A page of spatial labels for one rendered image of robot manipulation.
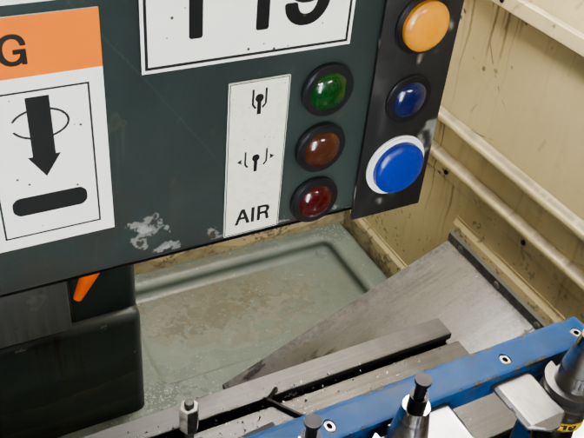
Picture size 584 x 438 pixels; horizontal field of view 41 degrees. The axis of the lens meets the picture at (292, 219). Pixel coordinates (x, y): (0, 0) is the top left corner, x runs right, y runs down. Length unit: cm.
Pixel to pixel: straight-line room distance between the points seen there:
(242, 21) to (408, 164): 13
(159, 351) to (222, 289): 24
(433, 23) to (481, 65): 110
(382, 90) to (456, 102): 116
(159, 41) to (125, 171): 6
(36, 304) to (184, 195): 91
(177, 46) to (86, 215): 9
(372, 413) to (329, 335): 78
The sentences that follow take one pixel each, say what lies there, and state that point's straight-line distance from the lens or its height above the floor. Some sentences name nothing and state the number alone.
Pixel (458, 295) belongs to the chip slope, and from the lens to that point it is 156.
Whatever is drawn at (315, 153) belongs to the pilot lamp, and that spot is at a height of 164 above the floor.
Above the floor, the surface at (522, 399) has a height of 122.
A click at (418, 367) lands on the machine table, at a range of 130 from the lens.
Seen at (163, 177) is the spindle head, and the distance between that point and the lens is 36.
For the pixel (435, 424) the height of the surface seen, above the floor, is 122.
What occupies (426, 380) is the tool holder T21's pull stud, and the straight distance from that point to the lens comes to 70.
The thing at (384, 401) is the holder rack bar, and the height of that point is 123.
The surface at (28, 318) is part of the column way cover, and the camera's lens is 128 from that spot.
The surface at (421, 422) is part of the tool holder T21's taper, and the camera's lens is 73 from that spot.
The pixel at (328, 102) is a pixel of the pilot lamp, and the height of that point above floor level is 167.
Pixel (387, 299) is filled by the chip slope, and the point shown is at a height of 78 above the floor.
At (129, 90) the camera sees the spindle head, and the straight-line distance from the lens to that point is 33.
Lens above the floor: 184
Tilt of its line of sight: 38 degrees down
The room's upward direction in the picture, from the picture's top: 6 degrees clockwise
